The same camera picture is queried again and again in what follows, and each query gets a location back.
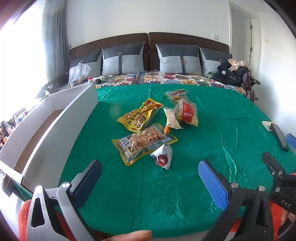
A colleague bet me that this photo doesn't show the clear plastic bag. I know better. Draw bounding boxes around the clear plastic bag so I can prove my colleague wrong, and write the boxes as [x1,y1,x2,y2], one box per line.
[69,62,92,87]

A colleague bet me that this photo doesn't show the grey two-tone pillow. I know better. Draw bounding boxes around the grey two-tone pillow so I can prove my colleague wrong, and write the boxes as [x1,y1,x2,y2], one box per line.
[102,42,145,76]
[199,47,233,76]
[69,50,103,80]
[155,44,203,75]

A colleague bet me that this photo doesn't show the person's right hand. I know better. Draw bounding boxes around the person's right hand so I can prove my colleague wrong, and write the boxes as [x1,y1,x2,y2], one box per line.
[281,207,296,223]

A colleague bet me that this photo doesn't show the beige patterned cloth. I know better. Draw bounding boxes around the beige patterned cloth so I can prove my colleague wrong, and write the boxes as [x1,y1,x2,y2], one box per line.
[228,59,251,70]

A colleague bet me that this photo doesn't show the yellow snack packet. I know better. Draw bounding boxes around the yellow snack packet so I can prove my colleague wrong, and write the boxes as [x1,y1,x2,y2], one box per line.
[117,98,162,132]

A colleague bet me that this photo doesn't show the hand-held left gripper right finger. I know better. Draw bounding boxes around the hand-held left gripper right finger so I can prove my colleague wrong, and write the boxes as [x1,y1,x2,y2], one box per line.
[198,160,281,241]

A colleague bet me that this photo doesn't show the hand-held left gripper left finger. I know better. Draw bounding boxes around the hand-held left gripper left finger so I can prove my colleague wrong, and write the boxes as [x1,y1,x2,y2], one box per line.
[26,159,103,241]

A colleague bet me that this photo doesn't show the person's left hand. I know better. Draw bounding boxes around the person's left hand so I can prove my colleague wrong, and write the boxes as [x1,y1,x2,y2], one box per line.
[108,230,153,241]

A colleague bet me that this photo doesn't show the white power strip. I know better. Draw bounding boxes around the white power strip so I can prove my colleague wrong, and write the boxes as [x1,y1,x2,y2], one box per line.
[91,75,114,84]

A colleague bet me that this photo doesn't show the black cable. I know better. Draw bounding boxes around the black cable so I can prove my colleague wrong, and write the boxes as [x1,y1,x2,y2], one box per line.
[125,72,162,82]

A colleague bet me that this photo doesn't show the brown bag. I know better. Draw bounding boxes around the brown bag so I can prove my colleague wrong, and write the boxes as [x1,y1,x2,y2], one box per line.
[240,73,255,91]

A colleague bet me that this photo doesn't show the white triangular snack packet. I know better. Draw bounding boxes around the white triangular snack packet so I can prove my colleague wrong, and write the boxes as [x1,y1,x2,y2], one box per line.
[150,143,173,170]

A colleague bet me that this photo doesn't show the white cardboard box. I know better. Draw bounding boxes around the white cardboard box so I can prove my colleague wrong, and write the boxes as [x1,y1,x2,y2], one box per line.
[0,83,99,197]

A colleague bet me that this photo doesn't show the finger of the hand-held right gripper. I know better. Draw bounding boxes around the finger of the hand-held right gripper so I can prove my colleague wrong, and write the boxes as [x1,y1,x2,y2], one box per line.
[286,133,296,151]
[262,152,286,181]

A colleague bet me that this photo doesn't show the clear packet of white balls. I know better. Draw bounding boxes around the clear packet of white balls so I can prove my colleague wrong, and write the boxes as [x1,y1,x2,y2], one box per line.
[112,123,178,166]

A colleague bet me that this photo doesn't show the corn sausage packet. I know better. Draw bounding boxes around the corn sausage packet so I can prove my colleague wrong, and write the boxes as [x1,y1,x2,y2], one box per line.
[162,107,184,135]

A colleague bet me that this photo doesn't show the grey curtain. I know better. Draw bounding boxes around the grey curtain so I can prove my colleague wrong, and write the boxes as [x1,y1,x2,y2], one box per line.
[42,0,70,84]

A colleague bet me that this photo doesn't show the green satin bed cloth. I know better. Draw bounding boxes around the green satin bed cloth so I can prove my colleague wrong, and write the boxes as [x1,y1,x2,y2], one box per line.
[58,83,287,239]

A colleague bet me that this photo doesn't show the red label snack packet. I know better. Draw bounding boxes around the red label snack packet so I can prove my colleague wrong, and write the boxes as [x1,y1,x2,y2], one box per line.
[174,98,199,127]

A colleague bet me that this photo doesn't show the green-edged chicken snack packet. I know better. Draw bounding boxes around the green-edged chicken snack packet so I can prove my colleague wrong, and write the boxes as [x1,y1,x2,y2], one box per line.
[163,89,188,98]

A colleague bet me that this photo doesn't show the black jacket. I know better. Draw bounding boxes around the black jacket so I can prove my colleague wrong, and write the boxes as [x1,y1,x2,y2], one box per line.
[211,62,251,87]

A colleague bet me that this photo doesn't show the black smartphone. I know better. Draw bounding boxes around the black smartphone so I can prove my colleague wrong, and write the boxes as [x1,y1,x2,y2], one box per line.
[270,123,289,152]

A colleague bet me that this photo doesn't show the side table clutter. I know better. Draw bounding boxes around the side table clutter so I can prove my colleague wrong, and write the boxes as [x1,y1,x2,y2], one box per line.
[0,112,27,145]

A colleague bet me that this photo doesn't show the white door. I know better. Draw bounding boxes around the white door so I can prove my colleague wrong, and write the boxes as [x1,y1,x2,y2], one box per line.
[230,7,253,67]

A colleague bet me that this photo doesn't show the floral bedsheet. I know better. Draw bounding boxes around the floral bedsheet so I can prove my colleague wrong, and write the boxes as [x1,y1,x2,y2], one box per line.
[57,71,251,95]

